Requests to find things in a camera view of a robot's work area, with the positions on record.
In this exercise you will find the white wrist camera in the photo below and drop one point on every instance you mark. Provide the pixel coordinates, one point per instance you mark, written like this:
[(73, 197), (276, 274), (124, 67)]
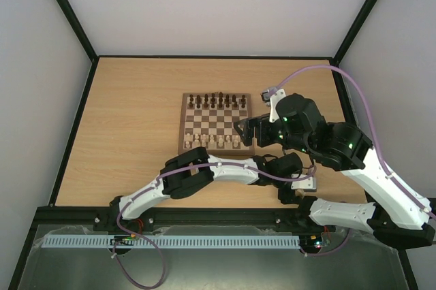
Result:
[(307, 185), (271, 97)]

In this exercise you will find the metal front plate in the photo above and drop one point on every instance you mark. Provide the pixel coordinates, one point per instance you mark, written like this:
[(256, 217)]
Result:
[(357, 263)]

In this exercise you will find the light blue slotted cable duct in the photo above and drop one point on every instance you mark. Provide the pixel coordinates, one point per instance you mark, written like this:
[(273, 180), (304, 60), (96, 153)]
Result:
[(168, 242)]

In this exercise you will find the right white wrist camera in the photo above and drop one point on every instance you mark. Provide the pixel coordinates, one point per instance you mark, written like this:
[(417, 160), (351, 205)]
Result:
[(271, 97)]

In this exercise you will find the black enclosure frame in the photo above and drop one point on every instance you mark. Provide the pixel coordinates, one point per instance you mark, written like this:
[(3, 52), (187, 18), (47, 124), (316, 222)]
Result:
[(74, 22)]

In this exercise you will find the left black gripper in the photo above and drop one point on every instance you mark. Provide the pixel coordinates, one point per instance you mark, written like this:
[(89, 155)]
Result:
[(287, 197)]

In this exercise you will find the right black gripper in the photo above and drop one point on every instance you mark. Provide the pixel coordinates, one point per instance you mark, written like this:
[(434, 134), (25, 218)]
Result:
[(256, 130)]

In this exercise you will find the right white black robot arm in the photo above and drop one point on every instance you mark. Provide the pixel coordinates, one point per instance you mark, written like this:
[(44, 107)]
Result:
[(397, 216)]

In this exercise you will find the black aluminium mounting rail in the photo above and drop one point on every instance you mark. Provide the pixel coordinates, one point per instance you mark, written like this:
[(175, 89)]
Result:
[(102, 219)]

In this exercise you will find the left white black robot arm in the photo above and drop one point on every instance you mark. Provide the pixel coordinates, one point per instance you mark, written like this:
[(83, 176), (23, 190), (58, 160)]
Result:
[(190, 172)]

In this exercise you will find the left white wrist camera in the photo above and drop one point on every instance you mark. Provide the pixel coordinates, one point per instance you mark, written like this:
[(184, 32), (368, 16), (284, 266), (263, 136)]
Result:
[(307, 185)]

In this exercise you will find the wooden chess board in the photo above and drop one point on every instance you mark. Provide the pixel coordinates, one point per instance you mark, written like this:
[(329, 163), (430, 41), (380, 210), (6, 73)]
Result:
[(213, 121)]

